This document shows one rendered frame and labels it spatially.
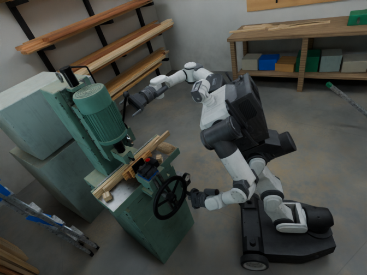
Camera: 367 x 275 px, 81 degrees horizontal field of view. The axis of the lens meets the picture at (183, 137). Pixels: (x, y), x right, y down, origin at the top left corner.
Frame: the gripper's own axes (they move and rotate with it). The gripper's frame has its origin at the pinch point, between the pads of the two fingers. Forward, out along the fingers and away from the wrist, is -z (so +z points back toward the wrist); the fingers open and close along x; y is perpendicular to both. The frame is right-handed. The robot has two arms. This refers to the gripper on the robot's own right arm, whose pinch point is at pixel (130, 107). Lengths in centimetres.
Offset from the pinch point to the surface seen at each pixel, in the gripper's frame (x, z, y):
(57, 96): -30.4, -23.9, 2.9
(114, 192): 25, -33, 35
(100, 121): -2.5, -18.8, -1.7
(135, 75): -122, 150, 187
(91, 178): 0, -33, 68
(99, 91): -10.2, -12.5, -13.8
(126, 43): -152, 155, 146
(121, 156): 12.9, -17.2, 23.1
